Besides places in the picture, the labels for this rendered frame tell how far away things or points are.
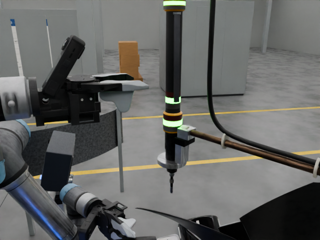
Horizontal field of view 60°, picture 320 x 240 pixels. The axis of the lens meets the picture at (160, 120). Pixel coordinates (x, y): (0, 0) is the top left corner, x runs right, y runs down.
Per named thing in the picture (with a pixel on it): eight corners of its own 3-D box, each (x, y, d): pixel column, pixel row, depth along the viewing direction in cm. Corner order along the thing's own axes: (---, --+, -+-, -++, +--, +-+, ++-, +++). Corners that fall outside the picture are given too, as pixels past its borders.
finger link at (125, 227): (146, 221, 82) (125, 210, 88) (132, 230, 78) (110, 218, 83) (146, 231, 83) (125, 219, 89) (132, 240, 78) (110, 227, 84)
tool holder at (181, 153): (199, 164, 66) (201, 125, 62) (181, 175, 61) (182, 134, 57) (170, 153, 71) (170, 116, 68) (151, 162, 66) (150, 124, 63)
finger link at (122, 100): (148, 109, 55) (102, 109, 55) (148, 80, 53) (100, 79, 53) (148, 114, 52) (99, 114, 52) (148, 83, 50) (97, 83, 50)
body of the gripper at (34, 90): (95, 111, 59) (34, 117, 55) (93, 71, 57) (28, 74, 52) (104, 122, 53) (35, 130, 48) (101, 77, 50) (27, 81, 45)
